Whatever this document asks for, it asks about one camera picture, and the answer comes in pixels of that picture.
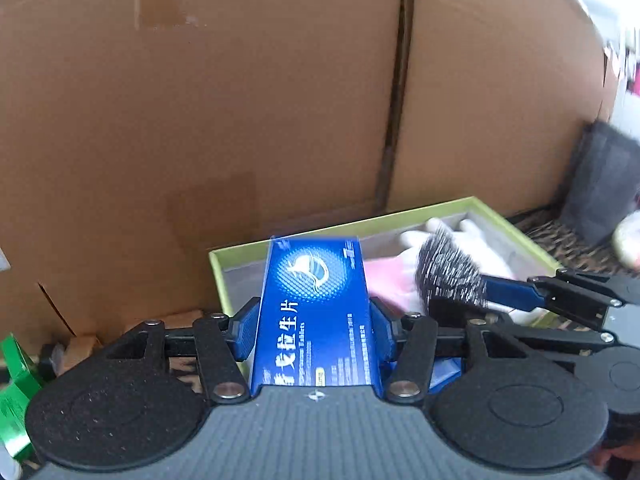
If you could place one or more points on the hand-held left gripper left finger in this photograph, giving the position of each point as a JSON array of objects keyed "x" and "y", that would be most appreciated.
[{"x": 245, "y": 332}]

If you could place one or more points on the black letter-print mat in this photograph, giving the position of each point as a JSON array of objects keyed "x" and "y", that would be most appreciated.
[{"x": 550, "y": 240}]

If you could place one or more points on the small bright green box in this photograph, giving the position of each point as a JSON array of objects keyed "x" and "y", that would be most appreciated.
[{"x": 17, "y": 390}]

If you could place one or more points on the light green cardboard box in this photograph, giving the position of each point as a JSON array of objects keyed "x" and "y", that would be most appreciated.
[{"x": 237, "y": 280}]

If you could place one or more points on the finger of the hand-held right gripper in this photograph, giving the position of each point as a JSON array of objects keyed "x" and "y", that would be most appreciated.
[
  {"x": 555, "y": 337},
  {"x": 507, "y": 294}
]

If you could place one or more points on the pink cloth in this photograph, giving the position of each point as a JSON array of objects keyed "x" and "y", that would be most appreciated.
[{"x": 390, "y": 282}]

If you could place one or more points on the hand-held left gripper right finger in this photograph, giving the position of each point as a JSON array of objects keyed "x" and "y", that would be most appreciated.
[{"x": 381, "y": 330}]

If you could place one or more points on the blue medicine box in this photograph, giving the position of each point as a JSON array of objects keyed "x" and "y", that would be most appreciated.
[{"x": 310, "y": 320}]

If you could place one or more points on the dark grey cloth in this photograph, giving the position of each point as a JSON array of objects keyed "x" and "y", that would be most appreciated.
[{"x": 600, "y": 185}]

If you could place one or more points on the pale round object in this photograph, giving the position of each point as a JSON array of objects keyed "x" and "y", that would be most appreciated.
[{"x": 629, "y": 240}]

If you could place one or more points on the wide brown cardboard sheet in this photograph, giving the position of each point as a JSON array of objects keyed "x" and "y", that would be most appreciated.
[{"x": 200, "y": 110}]

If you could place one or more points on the white glove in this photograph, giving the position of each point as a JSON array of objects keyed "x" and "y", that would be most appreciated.
[{"x": 485, "y": 250}]

